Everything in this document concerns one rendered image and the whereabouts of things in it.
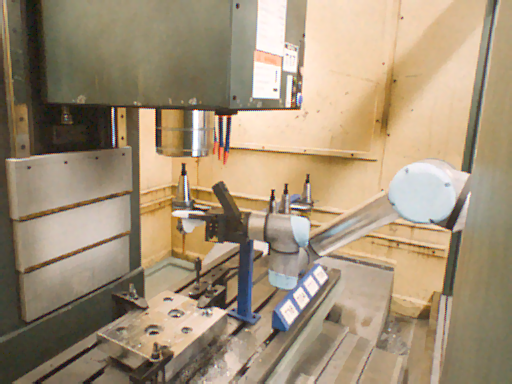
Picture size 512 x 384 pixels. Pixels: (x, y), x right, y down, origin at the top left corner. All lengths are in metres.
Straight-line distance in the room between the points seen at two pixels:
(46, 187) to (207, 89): 0.65
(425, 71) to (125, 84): 1.27
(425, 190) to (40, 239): 1.06
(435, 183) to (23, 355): 1.26
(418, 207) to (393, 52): 1.13
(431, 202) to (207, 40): 0.55
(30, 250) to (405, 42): 1.62
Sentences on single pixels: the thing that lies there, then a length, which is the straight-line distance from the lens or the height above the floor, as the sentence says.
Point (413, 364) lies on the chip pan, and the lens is 1.75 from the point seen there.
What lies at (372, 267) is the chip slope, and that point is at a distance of 2.01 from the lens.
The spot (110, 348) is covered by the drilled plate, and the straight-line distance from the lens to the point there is 1.12.
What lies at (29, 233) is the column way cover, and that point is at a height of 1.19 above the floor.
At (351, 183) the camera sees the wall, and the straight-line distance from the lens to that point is 1.94.
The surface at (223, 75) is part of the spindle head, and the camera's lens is 0.85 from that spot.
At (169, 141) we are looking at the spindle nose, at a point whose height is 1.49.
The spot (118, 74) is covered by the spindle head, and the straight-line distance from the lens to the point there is 1.04.
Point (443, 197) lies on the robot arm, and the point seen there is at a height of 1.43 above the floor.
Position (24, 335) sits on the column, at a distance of 1.44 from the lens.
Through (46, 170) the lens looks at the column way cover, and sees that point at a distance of 1.29.
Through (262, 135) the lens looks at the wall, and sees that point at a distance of 2.05.
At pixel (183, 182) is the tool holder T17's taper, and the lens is 1.07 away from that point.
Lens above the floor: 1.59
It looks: 11 degrees down
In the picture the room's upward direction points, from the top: 1 degrees clockwise
